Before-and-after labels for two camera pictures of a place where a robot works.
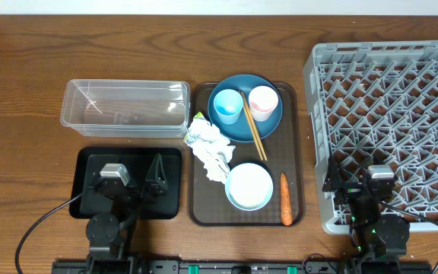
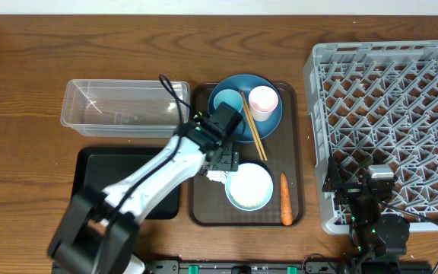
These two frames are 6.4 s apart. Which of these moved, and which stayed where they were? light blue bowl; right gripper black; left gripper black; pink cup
Moved: left gripper black
Stayed: right gripper black; light blue bowl; pink cup
